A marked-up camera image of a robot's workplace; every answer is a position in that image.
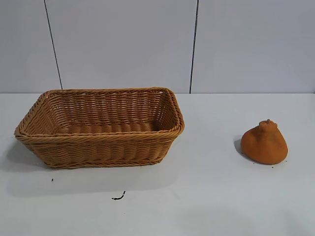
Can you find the brown woven wicker basket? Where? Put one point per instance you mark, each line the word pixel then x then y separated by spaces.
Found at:
pixel 98 150

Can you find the orange soft toy fruit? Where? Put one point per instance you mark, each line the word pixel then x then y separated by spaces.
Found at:
pixel 264 145

